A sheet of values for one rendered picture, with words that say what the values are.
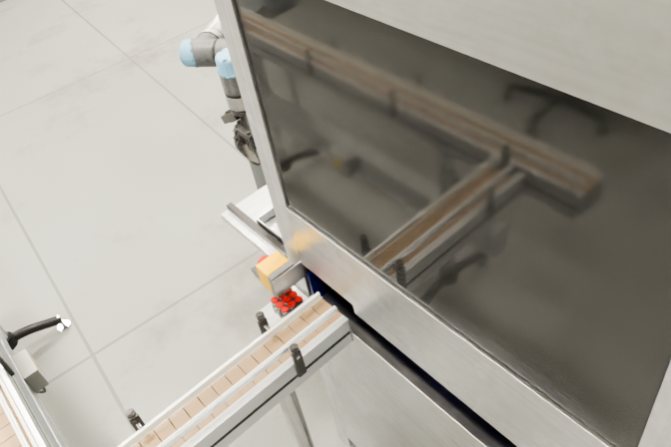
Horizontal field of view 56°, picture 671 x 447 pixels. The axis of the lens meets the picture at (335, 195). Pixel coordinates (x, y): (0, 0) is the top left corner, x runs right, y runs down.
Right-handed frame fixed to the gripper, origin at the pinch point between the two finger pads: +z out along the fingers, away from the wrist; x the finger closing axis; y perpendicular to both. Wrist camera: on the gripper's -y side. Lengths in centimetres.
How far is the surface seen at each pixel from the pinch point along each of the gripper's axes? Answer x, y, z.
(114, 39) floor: 80, -347, 109
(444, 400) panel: -11, 80, 22
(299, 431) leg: -33, 47, 50
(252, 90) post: -13, 33, -44
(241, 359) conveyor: -39, 42, 14
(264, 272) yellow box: -21.4, 30.7, 6.6
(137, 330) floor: -43, -74, 109
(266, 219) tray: -3.1, 1.9, 20.3
